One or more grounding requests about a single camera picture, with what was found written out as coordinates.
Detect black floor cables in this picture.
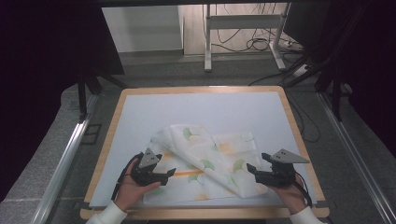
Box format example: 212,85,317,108
214,3,283,53

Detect black metal stand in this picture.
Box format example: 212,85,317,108
77,72,129,123
283,55,345,123

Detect white panel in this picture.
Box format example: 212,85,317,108
101,5,184,53

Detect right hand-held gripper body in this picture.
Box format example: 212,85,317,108
254,148,311,189

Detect aluminium rail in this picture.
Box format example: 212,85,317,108
30,92,101,224
317,91,396,224

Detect white metal desk frame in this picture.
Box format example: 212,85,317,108
203,2,292,73

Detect person's left hand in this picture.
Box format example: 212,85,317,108
114,158,163,213

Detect long black floor cable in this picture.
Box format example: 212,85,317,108
247,72,322,144

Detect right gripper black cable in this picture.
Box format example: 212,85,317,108
292,172,314,209

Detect white leaf-print towel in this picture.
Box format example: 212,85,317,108
142,124,271,206

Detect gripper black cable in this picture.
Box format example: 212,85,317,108
110,158,138,202
292,172,314,209

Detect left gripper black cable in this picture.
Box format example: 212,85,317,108
110,158,138,202

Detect person's right hand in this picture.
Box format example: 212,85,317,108
267,175,308,216

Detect white power strip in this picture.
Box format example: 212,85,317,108
292,63,311,77

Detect black floor grate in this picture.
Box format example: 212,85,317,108
80,123,103,146

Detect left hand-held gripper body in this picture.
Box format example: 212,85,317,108
130,147,171,188

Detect dark curtain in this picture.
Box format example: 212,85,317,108
284,0,396,149
0,0,126,202

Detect white table mat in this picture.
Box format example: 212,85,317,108
89,91,318,209

